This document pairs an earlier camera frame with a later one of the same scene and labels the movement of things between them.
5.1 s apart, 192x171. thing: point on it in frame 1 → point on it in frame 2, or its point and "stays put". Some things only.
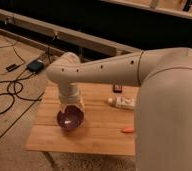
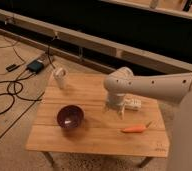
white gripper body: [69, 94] → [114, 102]
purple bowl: [72, 118] stays put
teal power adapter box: [36, 66] stays put
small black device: [12, 67] stays put
